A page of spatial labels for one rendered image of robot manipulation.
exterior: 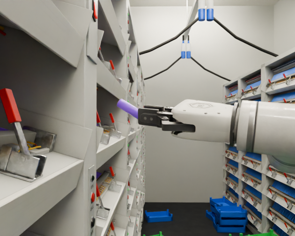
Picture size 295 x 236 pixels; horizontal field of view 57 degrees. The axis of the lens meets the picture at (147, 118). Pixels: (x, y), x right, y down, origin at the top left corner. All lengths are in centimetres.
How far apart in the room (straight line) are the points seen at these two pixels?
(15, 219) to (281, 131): 35
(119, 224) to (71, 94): 84
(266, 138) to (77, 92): 30
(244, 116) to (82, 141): 25
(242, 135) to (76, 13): 32
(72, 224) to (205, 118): 27
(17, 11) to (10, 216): 17
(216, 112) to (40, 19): 28
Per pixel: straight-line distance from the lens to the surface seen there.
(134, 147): 184
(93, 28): 52
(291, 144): 45
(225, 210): 339
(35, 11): 31
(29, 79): 48
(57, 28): 36
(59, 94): 46
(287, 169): 53
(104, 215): 74
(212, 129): 44
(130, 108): 53
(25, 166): 29
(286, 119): 44
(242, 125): 44
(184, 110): 45
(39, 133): 45
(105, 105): 115
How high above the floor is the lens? 117
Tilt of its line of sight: 1 degrees up
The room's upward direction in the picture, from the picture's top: straight up
